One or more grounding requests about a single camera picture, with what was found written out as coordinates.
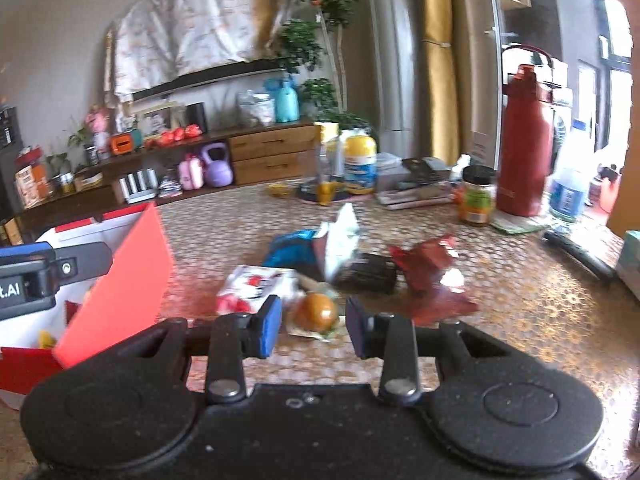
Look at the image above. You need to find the red snack bag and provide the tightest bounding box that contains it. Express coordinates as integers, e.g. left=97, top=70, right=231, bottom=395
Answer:
left=388, top=234, right=478, bottom=326

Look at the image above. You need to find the white red jelly pouch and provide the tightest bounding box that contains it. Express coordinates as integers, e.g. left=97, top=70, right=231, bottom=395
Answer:
left=215, top=264, right=298, bottom=315

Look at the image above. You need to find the black snack packet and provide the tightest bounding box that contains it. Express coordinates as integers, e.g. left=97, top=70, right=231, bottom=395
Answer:
left=332, top=252, right=397, bottom=294

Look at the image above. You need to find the braised egg packet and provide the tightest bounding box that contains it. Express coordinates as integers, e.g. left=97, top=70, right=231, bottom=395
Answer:
left=284, top=283, right=345, bottom=341

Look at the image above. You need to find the blue snack bag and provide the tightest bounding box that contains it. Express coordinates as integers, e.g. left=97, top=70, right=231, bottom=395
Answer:
left=262, top=230, right=317, bottom=269

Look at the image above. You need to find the yellow candy wrapper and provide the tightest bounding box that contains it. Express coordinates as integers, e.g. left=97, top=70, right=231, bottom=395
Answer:
left=266, top=182, right=295, bottom=198

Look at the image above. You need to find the stack of books and boxes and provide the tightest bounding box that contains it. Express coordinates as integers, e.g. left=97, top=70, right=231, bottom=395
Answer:
left=374, top=154, right=456, bottom=210

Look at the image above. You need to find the glass jar with black lid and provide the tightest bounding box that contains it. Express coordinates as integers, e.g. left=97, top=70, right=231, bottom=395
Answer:
left=458, top=165, right=497, bottom=226

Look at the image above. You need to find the purple kettlebell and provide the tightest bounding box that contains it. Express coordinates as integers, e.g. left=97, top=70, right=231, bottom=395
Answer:
left=201, top=142, right=234, bottom=188

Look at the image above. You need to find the green coaster mat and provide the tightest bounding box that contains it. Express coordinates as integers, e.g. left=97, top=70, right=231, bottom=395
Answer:
left=489, top=209, right=551, bottom=235

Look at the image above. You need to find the yellow clear snack bag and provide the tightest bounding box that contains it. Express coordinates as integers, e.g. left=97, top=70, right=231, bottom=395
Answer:
left=314, top=122, right=344, bottom=206

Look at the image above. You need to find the framed photo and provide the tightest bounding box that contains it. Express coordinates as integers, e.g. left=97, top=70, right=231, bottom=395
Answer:
left=137, top=105, right=172, bottom=138

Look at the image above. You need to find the yellow lid vitamin bottle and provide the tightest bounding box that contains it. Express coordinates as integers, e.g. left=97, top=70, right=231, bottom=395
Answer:
left=344, top=134, right=378, bottom=195

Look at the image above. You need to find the wooden drawer cabinet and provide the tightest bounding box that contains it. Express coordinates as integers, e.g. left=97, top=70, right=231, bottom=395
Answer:
left=229, top=124, right=319, bottom=185

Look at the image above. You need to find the black speaker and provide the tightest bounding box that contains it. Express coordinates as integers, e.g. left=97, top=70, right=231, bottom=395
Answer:
left=186, top=102, right=208, bottom=133

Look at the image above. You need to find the clear bag of items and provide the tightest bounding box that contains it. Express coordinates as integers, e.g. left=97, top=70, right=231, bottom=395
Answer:
left=236, top=90, right=277, bottom=127

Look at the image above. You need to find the red thermos bottle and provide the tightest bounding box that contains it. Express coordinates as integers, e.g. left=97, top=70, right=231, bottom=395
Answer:
left=496, top=63, right=553, bottom=218

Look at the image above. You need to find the teal bottle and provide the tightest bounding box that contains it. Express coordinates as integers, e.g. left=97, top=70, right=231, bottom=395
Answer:
left=264, top=75, right=300, bottom=124

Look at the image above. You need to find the tissue box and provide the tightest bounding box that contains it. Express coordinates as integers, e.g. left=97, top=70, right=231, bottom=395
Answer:
left=616, top=231, right=640, bottom=300

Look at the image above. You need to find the clear plastic water bottle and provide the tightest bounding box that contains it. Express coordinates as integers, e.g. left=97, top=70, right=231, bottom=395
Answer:
left=549, top=119, right=596, bottom=222

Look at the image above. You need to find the floral cloth cover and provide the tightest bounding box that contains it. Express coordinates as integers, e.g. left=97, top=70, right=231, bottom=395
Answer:
left=103, top=0, right=290, bottom=108

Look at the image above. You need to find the green potted tree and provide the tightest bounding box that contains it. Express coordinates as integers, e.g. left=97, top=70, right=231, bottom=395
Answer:
left=277, top=0, right=375, bottom=134

